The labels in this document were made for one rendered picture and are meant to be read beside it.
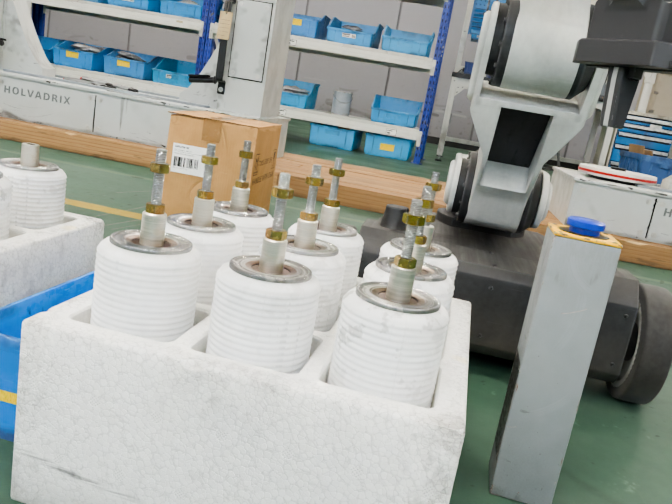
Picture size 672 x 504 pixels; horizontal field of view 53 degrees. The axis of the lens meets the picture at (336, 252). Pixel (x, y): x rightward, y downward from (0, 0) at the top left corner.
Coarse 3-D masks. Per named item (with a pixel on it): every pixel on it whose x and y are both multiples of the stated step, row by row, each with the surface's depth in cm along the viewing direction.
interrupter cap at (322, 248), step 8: (288, 240) 73; (320, 240) 75; (288, 248) 69; (296, 248) 70; (320, 248) 73; (328, 248) 72; (336, 248) 72; (312, 256) 69; (320, 256) 69; (328, 256) 70
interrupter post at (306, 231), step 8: (304, 224) 71; (312, 224) 71; (296, 232) 72; (304, 232) 71; (312, 232) 71; (296, 240) 72; (304, 240) 71; (312, 240) 71; (304, 248) 71; (312, 248) 72
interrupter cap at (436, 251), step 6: (396, 240) 83; (402, 240) 83; (396, 246) 80; (402, 246) 80; (432, 246) 83; (438, 246) 84; (426, 252) 79; (432, 252) 79; (438, 252) 80; (444, 252) 81; (450, 252) 81
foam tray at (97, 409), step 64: (64, 320) 60; (64, 384) 59; (128, 384) 58; (192, 384) 56; (256, 384) 55; (320, 384) 56; (448, 384) 61; (64, 448) 60; (128, 448) 59; (192, 448) 57; (256, 448) 56; (320, 448) 55; (384, 448) 54; (448, 448) 53
